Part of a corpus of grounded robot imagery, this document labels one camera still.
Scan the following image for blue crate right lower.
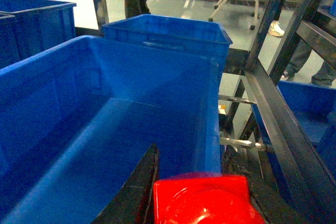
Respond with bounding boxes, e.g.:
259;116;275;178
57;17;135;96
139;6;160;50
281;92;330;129
252;81;335;202

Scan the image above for person with white sneaker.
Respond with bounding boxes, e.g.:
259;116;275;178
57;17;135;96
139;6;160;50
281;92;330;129
232;0;292;37

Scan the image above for blue crate behind bin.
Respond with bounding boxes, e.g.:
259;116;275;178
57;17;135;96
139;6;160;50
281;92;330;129
102;14;233;73

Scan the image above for large blue bin upper shelf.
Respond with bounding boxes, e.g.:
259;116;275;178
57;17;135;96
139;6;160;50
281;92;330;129
1;36;220;223

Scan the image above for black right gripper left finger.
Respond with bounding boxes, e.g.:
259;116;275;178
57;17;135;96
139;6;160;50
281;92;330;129
93;143;160;223

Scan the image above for stainless steel flow rack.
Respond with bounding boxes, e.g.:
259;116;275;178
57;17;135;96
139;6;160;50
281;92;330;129
88;0;336;224

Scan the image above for red toy block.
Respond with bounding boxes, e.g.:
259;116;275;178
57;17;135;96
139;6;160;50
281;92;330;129
153;172;265;223

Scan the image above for dark blue crate far left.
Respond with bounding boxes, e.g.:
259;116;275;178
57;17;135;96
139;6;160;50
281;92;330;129
1;0;77;68

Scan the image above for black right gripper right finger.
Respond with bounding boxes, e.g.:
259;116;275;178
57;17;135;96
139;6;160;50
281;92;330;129
222;145;297;223

